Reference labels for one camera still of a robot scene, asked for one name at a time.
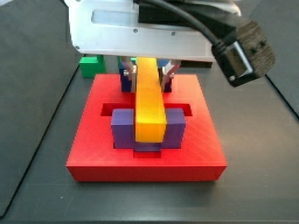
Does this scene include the white silver gripper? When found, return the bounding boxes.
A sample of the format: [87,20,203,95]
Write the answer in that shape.
[64,0,215,93]

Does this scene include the green stepped block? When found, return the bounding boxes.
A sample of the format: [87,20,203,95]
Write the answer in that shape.
[79,54,138,79]

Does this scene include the purple U block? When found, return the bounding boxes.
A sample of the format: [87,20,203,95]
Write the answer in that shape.
[111,108,186,152]

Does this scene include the dark blue U block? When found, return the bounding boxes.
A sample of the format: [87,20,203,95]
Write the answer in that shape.
[118,59,172,93]

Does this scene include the red base board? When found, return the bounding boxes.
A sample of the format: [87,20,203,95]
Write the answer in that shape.
[67,74,227,182]

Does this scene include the black camera cable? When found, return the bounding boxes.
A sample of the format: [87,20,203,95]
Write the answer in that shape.
[138,0,230,55]

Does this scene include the yellow long block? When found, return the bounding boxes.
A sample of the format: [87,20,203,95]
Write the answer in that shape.
[135,57,167,143]

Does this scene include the black block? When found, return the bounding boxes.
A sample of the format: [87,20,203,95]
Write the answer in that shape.
[182,60,212,68]

